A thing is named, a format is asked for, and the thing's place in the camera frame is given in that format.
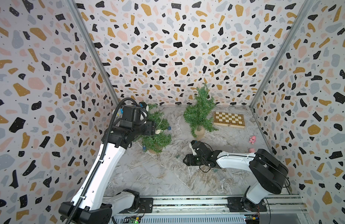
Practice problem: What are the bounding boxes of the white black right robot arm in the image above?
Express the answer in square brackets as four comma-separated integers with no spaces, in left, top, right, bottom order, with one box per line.
[183,140,288,211]

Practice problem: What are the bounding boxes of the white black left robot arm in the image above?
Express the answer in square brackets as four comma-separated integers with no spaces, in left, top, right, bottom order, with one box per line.
[58,103,156,224]

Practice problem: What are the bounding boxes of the green left christmas tree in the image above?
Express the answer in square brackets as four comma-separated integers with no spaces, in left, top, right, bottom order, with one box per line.
[138,104,173,155]

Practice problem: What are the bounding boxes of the green christmas tree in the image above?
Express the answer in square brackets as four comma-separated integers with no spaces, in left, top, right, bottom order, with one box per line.
[138,104,173,155]
[183,84,218,139]

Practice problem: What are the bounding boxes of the green right christmas tree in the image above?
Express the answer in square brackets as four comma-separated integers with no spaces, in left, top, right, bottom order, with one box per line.
[183,84,218,139]

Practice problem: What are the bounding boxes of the wooden chess board box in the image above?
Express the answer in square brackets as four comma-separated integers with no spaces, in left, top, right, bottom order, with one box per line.
[213,112,245,128]

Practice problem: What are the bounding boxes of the pink pig toy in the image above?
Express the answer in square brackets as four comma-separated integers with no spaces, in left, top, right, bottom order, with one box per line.
[249,136,256,145]

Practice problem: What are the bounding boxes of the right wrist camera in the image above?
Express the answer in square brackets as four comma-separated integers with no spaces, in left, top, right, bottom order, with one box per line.
[189,140,200,156]

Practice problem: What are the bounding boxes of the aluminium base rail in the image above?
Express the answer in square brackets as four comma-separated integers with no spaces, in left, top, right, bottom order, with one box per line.
[71,195,310,224]

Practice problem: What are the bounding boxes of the metal left corner post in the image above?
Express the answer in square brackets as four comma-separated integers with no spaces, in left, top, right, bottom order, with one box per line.
[66,0,119,106]

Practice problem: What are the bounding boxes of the metal corner post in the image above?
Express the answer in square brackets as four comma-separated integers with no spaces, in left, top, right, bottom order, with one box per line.
[66,0,119,106]
[249,0,314,110]

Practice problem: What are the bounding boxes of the metal right corner post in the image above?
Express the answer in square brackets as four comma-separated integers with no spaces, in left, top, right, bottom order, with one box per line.
[249,0,314,110]

